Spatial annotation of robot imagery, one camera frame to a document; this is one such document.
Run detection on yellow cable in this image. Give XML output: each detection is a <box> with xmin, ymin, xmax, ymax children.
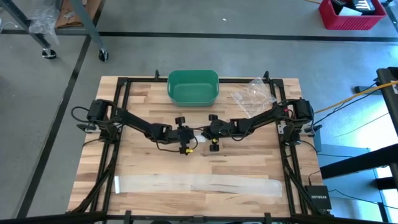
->
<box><xmin>313</xmin><ymin>80</ymin><xmax>398</xmax><ymax>114</ymax></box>

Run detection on grey metal wheeled cart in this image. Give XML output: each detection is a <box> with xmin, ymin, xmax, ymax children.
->
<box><xmin>0</xmin><ymin>0</ymin><xmax>110</xmax><ymax>62</ymax></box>

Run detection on long clear plastic bag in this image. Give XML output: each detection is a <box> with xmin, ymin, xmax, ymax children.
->
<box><xmin>113</xmin><ymin>173</ymin><xmax>284</xmax><ymax>198</ymax></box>

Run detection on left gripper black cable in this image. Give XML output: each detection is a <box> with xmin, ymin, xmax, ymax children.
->
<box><xmin>154</xmin><ymin>133</ymin><xmax>200</xmax><ymax>156</ymax></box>

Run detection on crumpled clear plastic wrap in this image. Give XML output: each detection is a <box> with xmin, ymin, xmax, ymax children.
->
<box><xmin>29</xmin><ymin>0</ymin><xmax>62</xmax><ymax>44</ymax></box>

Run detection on black electronic device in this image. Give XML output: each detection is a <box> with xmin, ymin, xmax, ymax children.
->
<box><xmin>330</xmin><ymin>0</ymin><xmax>379</xmax><ymax>16</ymax></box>

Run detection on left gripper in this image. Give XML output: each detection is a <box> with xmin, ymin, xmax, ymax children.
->
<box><xmin>169</xmin><ymin>116</ymin><xmax>198</xmax><ymax>156</ymax></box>

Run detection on green plastic basket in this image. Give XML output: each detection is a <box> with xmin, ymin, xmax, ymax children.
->
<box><xmin>167</xmin><ymin>69</ymin><xmax>220</xmax><ymax>108</ymax></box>

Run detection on red plastic crate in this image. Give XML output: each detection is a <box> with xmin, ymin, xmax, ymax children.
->
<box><xmin>318</xmin><ymin>0</ymin><xmax>387</xmax><ymax>31</ymax></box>

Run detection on black Netgear network switch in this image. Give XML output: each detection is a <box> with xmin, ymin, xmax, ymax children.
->
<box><xmin>303</xmin><ymin>185</ymin><xmax>333</xmax><ymax>211</ymax></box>

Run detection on brown cardboard box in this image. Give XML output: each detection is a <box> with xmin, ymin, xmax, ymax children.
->
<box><xmin>55</xmin><ymin>0</ymin><xmax>103</xmax><ymax>29</ymax></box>

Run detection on black metal stand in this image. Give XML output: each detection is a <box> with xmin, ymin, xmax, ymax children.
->
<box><xmin>320</xmin><ymin>67</ymin><xmax>398</xmax><ymax>224</ymax></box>

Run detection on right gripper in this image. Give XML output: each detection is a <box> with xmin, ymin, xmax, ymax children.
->
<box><xmin>200</xmin><ymin>114</ymin><xmax>234</xmax><ymax>152</ymax></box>

